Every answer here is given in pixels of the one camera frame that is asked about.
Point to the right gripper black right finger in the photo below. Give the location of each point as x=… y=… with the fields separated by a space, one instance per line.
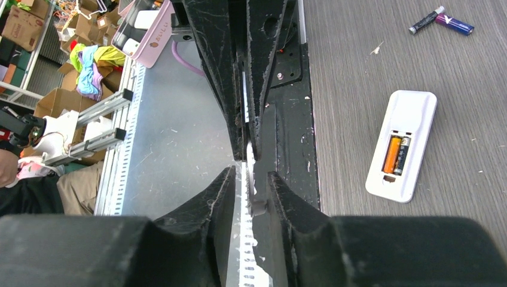
x=309 y=248

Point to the white remote control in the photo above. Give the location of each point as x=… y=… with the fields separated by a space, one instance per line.
x=408 y=114

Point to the person hand at edge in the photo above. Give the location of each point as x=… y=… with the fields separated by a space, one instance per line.
x=9 y=163

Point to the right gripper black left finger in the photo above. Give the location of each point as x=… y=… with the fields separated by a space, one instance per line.
x=188 y=246

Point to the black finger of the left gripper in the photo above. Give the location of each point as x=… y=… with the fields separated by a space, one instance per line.
x=263 y=24
x=210 y=23

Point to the pink tin box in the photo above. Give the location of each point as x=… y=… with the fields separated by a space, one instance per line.
x=144 y=31

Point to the colourful cloth pile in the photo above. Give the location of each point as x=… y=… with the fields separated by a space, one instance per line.
x=93 y=64

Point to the white remote battery cover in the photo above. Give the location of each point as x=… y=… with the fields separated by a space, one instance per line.
x=256 y=207

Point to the cardboard boxes pile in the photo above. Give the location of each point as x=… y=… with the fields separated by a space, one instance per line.
x=59 y=94

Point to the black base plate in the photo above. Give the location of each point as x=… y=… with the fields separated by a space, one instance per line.
x=288 y=141

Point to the dark small battery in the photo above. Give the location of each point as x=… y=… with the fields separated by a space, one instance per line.
x=402 y=156

